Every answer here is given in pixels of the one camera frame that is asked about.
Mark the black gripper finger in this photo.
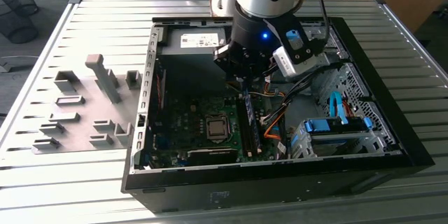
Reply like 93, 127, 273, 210
212, 45, 248, 90
246, 52, 273, 90

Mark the blue RAM stick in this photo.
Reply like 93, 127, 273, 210
242, 87, 262, 153

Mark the black RAM slot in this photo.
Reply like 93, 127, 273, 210
236, 94, 253, 157

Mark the grey power supply unit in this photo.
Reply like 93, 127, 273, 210
158, 27, 233, 96

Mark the grey metal drive cage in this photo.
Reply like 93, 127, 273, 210
300, 22, 350, 83

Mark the silver CPU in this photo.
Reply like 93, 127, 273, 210
208, 121, 226, 136

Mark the hard disk in blue carrier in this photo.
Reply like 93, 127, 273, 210
302, 115, 373, 134

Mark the green motherboard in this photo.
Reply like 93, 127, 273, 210
145, 94, 281, 169

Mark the CPU socket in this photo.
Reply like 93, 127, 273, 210
204, 113, 233, 143

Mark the black graphics card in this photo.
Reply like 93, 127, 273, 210
185, 147, 238, 166

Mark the grey metal disk bay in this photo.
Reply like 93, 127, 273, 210
288, 119, 401, 161

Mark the grey parts rack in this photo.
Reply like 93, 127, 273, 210
30, 54, 142, 156

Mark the black PC case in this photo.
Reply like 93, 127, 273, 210
120, 16, 436, 214

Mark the black mesh waste bin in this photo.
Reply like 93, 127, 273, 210
0, 0, 38, 44

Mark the black camera bracket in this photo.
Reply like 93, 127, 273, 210
262, 18, 325, 65

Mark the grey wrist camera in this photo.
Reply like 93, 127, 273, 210
272, 46, 317, 78

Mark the multicolour power wire bundle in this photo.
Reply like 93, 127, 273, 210
225, 82, 285, 98

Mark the black cable bundle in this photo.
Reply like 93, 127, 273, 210
260, 71, 316, 126

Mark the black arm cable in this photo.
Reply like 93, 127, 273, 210
309, 0, 332, 49

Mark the blue flat wire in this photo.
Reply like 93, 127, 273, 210
329, 90, 349, 125

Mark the orange flat wire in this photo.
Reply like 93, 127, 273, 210
262, 118, 282, 140

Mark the red flat wire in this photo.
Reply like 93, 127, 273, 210
342, 99, 354, 119

